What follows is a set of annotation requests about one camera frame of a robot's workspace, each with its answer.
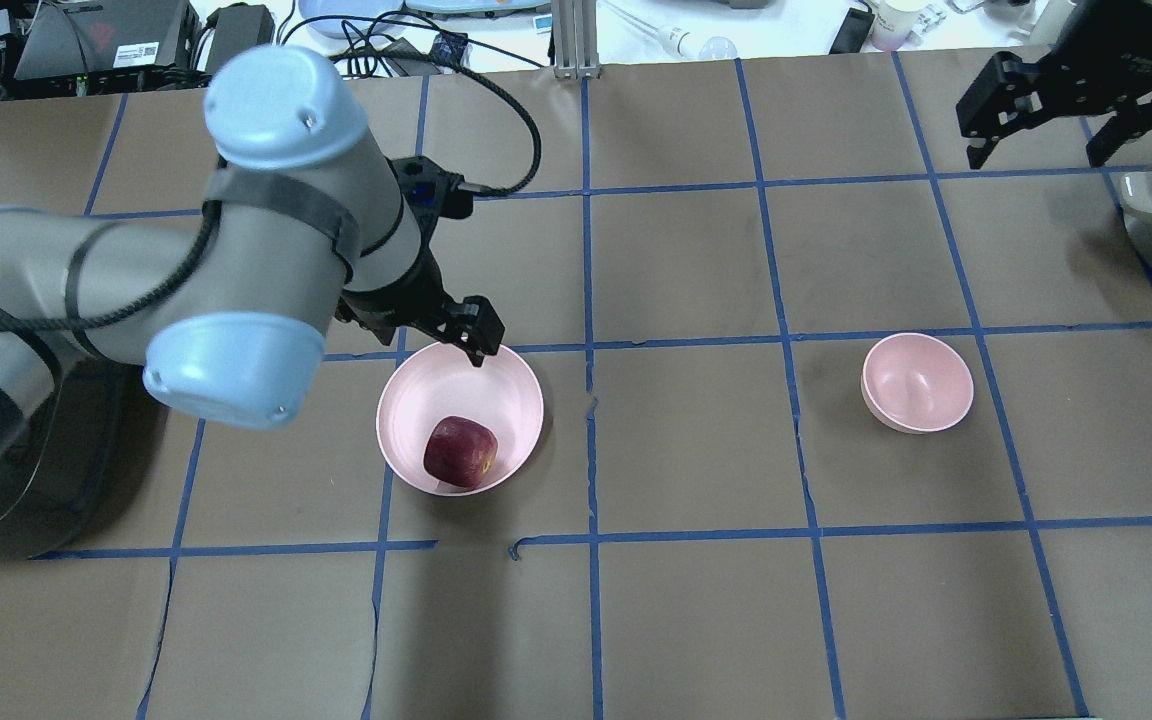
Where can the aluminium frame post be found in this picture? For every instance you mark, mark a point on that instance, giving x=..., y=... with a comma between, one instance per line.
x=573, y=37

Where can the blue plate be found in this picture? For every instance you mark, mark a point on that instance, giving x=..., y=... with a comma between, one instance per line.
x=328, y=18

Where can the pink plate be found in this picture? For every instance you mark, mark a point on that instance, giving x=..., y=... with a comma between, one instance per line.
x=504, y=394

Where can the black computer box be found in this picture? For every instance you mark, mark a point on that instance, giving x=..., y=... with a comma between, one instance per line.
x=106, y=39

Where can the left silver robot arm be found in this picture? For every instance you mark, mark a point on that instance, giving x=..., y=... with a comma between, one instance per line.
x=303, y=219

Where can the white paper cup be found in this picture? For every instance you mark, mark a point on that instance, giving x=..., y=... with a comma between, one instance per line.
x=894, y=21

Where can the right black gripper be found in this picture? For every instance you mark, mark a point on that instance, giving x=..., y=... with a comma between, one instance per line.
x=1098, y=58

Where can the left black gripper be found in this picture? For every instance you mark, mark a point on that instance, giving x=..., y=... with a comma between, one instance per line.
x=406, y=297

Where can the red apple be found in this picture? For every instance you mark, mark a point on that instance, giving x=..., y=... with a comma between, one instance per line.
x=460, y=452

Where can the black power brick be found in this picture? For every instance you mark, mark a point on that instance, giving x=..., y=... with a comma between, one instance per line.
x=236, y=28

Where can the pink bowl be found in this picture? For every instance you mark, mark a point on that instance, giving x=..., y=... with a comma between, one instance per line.
x=916, y=384

